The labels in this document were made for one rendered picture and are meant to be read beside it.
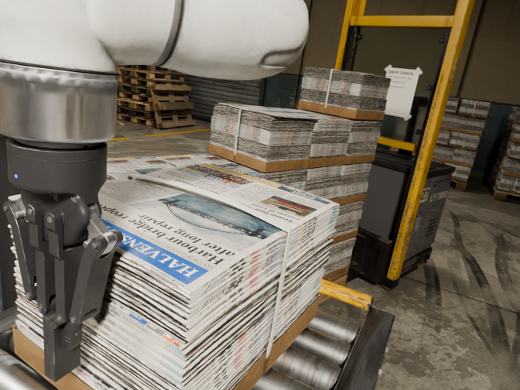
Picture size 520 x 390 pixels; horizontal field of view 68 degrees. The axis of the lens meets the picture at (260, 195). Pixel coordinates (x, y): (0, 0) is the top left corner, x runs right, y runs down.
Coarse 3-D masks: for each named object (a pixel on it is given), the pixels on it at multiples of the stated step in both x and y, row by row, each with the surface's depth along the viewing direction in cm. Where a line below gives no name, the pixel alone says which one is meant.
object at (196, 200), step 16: (160, 192) 56; (176, 192) 57; (192, 192) 58; (208, 208) 52; (224, 208) 53; (256, 224) 49; (272, 224) 50; (288, 224) 50; (288, 256) 50; (288, 272) 52; (272, 288) 49; (272, 304) 51; (272, 320) 54; (256, 352) 51
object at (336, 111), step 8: (304, 104) 212; (312, 104) 209; (320, 104) 205; (328, 112) 202; (336, 112) 199; (344, 112) 195; (352, 112) 192; (360, 112) 193; (368, 112) 198; (376, 112) 204; (384, 112) 209; (352, 160) 202; (360, 160) 207; (368, 160) 214; (344, 200) 208; (352, 200) 214; (360, 200) 221; (352, 232) 226; (336, 240) 216; (336, 272) 227
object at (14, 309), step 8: (8, 312) 61; (16, 312) 61; (0, 320) 59; (8, 320) 59; (0, 328) 57; (8, 328) 57; (0, 336) 56; (8, 336) 57; (0, 344) 57; (8, 344) 58; (8, 352) 58; (32, 368) 63
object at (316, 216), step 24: (192, 168) 69; (216, 168) 72; (216, 192) 59; (240, 192) 60; (264, 192) 62; (288, 192) 64; (288, 216) 53; (312, 216) 55; (336, 216) 64; (312, 240) 57; (312, 264) 60; (288, 288) 54; (312, 288) 66; (288, 312) 58
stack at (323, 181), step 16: (112, 160) 145; (128, 160) 148; (144, 160) 152; (160, 160) 155; (176, 160) 160; (192, 160) 163; (208, 160) 167; (224, 160) 172; (112, 176) 127; (272, 176) 162; (288, 176) 170; (304, 176) 178; (320, 176) 187; (336, 176) 197; (320, 192) 191; (336, 192) 201
